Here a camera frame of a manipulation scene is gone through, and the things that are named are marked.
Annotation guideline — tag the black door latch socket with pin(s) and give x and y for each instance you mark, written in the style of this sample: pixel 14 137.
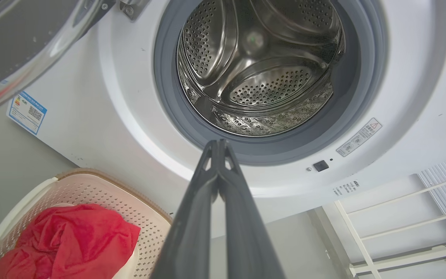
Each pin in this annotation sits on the black door latch socket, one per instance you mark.
pixel 321 166

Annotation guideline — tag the small printed text sticker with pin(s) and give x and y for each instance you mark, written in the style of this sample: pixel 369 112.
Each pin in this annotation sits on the small printed text sticker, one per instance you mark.
pixel 345 188

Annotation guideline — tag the white metal rack frame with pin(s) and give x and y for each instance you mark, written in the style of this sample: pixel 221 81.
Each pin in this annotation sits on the white metal rack frame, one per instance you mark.
pixel 352 228

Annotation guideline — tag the red garment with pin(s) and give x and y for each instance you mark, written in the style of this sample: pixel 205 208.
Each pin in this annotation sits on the red garment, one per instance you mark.
pixel 68 240

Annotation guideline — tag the stainless steel washing machine drum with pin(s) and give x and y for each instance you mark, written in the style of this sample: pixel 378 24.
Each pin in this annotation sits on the stainless steel washing machine drum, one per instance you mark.
pixel 261 58

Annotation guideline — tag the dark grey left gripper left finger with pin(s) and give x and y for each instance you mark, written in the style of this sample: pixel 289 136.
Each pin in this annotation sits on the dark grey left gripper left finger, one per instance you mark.
pixel 192 232

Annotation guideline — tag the grey rubber door gasket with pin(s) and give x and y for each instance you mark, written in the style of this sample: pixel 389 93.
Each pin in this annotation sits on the grey rubber door gasket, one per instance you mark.
pixel 168 89

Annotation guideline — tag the blue white energy label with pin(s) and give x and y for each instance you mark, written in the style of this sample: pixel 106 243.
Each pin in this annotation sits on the blue white energy label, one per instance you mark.
pixel 27 112

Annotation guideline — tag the grey warning sticker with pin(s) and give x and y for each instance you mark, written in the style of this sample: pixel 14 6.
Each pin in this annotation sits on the grey warning sticker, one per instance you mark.
pixel 359 137

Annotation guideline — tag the white front-load washing machine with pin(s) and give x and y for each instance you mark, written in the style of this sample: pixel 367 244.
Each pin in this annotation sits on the white front-load washing machine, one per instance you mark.
pixel 103 128

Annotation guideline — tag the black washer door with glass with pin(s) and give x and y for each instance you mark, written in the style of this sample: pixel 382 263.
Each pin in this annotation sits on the black washer door with glass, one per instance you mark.
pixel 18 46

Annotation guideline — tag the silver metal door hinge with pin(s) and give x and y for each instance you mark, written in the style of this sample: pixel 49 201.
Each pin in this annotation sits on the silver metal door hinge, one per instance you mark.
pixel 132 8

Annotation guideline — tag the cream plastic laundry basket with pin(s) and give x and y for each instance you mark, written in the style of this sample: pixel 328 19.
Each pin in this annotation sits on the cream plastic laundry basket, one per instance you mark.
pixel 130 205

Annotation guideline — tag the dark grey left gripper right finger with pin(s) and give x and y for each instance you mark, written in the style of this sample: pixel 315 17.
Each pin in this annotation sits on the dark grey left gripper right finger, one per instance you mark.
pixel 246 240

